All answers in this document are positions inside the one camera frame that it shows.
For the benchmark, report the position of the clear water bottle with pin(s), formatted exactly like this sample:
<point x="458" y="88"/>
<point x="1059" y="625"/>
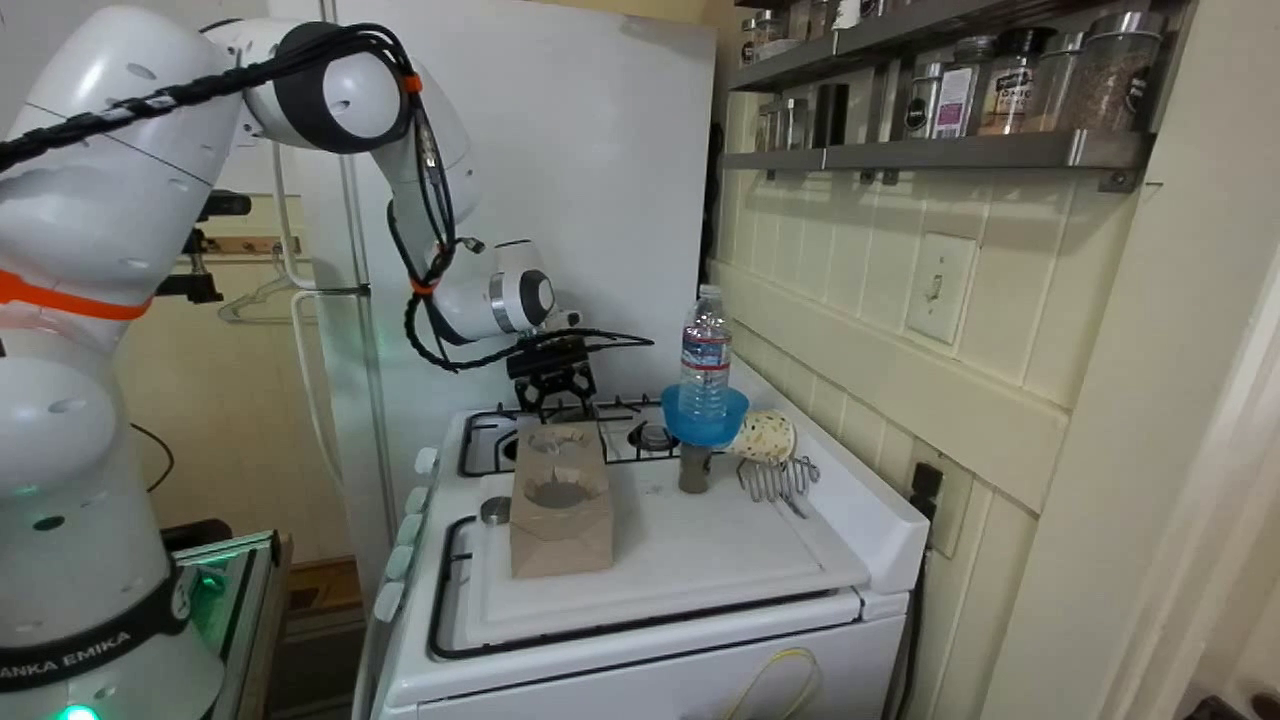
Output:
<point x="706" y="342"/>

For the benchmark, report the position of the glass spice jar right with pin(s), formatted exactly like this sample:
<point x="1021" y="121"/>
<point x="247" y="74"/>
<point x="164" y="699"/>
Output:
<point x="1115" y="71"/>

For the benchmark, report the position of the spice jar purple label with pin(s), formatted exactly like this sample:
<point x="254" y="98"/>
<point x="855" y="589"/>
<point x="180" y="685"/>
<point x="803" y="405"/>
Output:
<point x="955" y="105"/>

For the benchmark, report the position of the dotted paper cup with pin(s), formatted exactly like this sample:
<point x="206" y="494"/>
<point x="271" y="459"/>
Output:
<point x="764" y="439"/>

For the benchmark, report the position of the brown cardboard box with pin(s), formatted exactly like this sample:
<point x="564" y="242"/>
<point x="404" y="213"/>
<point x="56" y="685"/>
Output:
<point x="561" y="502"/>

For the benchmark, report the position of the blue plastic funnel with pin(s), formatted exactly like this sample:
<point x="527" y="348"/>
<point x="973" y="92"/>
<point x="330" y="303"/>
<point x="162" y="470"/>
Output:
<point x="702" y="414"/>

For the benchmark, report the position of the grey wall spice shelf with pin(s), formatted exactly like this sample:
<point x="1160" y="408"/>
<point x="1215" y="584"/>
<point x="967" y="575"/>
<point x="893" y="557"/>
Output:
<point x="1115" y="158"/>

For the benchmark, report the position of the grey spice bottle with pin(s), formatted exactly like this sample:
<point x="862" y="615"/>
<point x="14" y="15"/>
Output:
<point x="692" y="470"/>

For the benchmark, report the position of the white gas stove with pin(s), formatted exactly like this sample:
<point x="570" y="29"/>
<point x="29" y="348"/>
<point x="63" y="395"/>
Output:
<point x="713" y="604"/>

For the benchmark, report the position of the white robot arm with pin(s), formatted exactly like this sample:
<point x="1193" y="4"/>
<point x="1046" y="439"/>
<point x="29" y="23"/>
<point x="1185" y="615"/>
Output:
<point x="103" y="190"/>

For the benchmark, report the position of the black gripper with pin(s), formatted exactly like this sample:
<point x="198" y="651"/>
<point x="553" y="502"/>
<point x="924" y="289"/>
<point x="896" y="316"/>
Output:
<point x="551" y="361"/>

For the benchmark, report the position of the green lit control box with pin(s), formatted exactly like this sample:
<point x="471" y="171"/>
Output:
<point x="238" y="604"/>

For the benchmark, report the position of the white refrigerator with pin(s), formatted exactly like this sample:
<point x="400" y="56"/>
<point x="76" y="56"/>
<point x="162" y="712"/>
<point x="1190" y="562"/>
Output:
<point x="589" y="143"/>

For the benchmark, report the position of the black camera on stand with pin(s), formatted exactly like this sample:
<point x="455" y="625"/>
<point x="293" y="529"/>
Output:
<point x="198" y="283"/>

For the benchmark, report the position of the black wall plug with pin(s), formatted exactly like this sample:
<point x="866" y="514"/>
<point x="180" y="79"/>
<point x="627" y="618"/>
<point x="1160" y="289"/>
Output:
<point x="924" y="488"/>

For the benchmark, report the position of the metal wire whisk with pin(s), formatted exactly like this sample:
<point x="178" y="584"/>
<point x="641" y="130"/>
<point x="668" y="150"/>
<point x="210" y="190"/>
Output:
<point x="776" y="477"/>

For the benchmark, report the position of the white light switch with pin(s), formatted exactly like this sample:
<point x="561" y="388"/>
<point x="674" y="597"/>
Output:
<point x="943" y="285"/>

